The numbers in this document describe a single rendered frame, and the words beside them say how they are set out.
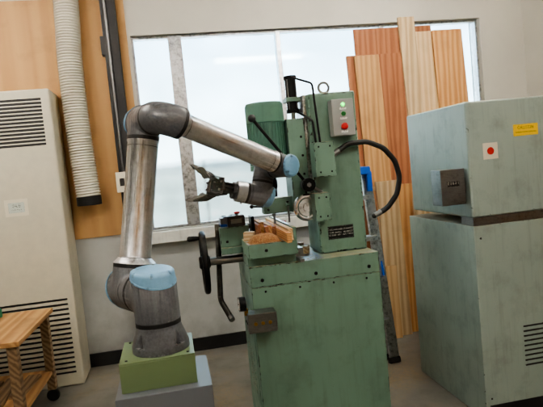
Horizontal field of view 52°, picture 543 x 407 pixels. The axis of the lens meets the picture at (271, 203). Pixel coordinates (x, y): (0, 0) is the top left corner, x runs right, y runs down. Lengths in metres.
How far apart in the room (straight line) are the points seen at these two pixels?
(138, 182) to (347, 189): 0.98
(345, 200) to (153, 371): 1.17
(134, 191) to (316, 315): 0.96
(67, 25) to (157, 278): 2.26
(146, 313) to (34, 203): 1.83
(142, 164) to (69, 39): 1.84
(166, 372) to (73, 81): 2.26
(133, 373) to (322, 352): 0.94
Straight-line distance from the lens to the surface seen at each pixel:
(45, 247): 3.57
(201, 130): 1.99
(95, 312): 3.90
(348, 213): 2.53
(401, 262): 3.81
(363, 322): 2.51
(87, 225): 3.80
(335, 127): 2.44
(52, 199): 3.54
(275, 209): 2.52
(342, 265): 2.43
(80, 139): 3.63
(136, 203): 2.00
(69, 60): 3.69
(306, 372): 2.51
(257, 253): 2.30
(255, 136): 2.47
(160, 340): 1.86
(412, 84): 4.07
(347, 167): 2.52
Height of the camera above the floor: 1.22
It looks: 4 degrees down
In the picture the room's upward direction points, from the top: 6 degrees counter-clockwise
